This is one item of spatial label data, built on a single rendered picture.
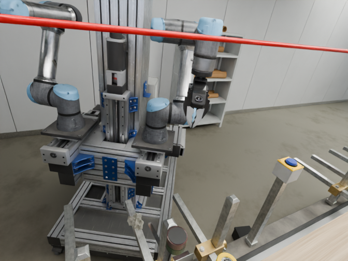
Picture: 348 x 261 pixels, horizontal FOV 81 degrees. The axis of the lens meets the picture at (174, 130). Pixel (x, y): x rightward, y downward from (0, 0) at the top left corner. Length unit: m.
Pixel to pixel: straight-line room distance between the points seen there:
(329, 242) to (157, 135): 0.91
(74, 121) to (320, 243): 1.32
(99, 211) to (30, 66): 1.95
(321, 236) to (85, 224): 1.50
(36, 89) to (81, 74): 1.79
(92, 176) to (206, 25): 1.09
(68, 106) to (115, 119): 0.27
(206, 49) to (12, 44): 2.59
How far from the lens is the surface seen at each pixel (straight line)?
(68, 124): 1.25
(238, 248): 1.21
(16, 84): 3.13
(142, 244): 0.93
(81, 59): 3.00
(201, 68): 0.67
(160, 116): 1.05
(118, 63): 1.12
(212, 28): 0.66
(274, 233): 1.36
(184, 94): 1.08
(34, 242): 2.11
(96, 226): 1.80
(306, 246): 1.12
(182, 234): 0.66
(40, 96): 1.28
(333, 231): 1.26
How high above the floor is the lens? 1.66
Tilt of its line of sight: 29 degrees down
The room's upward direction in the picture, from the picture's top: 8 degrees clockwise
